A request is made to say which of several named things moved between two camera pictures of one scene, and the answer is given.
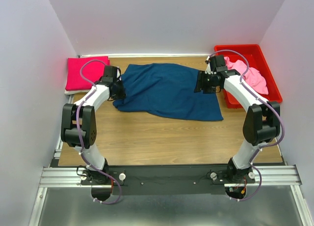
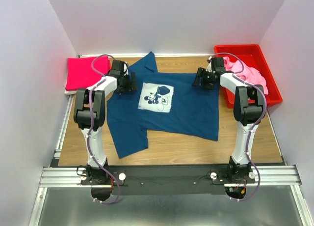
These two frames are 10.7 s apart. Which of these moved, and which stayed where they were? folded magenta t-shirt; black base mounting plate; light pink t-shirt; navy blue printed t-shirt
Moved: navy blue printed t-shirt
Stayed: folded magenta t-shirt; light pink t-shirt; black base mounting plate
